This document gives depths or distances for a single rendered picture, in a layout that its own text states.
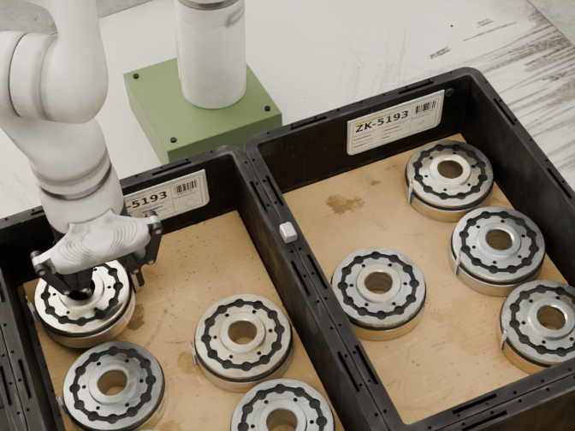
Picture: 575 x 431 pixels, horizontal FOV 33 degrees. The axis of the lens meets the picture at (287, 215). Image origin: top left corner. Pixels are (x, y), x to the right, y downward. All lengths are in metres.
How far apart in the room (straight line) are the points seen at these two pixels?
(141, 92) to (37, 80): 0.60
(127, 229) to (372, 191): 0.38
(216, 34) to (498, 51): 0.48
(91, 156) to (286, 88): 0.65
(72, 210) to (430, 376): 0.41
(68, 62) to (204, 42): 0.51
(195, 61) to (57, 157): 0.48
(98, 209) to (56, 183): 0.05
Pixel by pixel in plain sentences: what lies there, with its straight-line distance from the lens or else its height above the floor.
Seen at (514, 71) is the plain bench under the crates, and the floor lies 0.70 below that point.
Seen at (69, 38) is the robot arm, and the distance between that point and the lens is 0.78.
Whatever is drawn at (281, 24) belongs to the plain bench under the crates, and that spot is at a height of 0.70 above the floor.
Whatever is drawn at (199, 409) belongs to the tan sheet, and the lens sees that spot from 1.02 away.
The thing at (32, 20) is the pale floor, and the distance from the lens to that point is 2.77.
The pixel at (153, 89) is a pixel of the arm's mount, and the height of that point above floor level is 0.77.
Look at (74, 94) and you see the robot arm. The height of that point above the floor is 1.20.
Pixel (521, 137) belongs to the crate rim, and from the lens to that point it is 1.10.
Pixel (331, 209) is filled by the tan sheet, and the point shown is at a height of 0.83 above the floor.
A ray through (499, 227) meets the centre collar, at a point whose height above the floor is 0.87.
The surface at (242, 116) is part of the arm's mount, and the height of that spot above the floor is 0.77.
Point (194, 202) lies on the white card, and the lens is 1.11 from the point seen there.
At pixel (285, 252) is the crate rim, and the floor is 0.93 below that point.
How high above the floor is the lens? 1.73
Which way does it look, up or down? 52 degrees down
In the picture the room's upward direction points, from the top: 3 degrees counter-clockwise
